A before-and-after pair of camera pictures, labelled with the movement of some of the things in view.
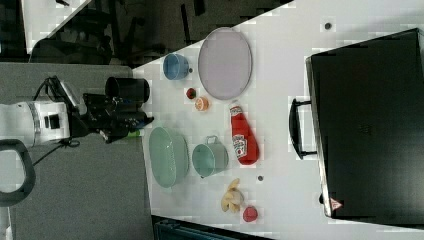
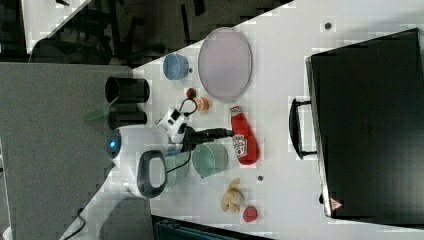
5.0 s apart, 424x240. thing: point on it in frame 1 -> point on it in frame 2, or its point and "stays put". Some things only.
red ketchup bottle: [244, 140] stays put
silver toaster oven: [365, 123] stays put
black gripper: [107, 115] -> [192, 137]
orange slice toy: [201, 103] stays put
